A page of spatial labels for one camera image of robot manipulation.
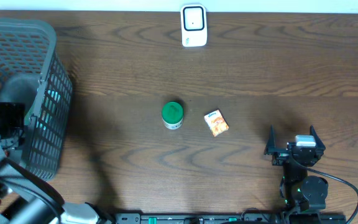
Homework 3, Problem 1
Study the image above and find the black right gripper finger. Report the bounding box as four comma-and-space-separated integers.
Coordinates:
264, 125, 276, 155
310, 125, 326, 156

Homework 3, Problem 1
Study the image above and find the green lid jar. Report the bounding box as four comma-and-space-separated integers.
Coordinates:
162, 101, 184, 130

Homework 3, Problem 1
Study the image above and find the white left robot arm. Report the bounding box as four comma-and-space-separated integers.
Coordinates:
0, 103, 116, 224

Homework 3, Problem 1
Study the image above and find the white barcode scanner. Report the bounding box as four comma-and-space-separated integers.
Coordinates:
180, 4, 208, 47

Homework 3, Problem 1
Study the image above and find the grey plastic basket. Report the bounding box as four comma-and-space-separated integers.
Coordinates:
0, 18, 73, 181

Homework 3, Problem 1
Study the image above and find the orange snack box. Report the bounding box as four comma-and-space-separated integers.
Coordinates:
204, 110, 229, 137

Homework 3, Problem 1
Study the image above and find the black mounting rail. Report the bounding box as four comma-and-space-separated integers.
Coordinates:
114, 212, 346, 224

